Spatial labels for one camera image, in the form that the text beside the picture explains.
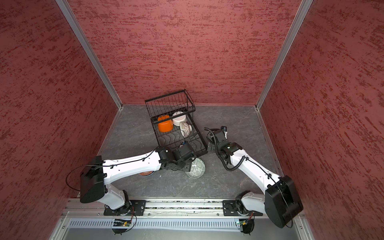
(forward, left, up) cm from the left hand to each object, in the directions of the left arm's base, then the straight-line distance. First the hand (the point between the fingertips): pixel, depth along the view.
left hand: (186, 167), depth 78 cm
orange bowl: (+30, +16, -4) cm, 34 cm away
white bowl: (+34, +8, -3) cm, 36 cm away
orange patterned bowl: (-12, +12, +25) cm, 30 cm away
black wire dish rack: (+23, +9, +13) cm, 28 cm away
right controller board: (-24, -31, -11) cm, 41 cm away
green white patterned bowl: (+2, -6, -7) cm, 9 cm away
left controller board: (-25, +32, -13) cm, 43 cm away
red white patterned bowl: (+26, +2, +1) cm, 26 cm away
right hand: (+12, -18, +1) cm, 22 cm away
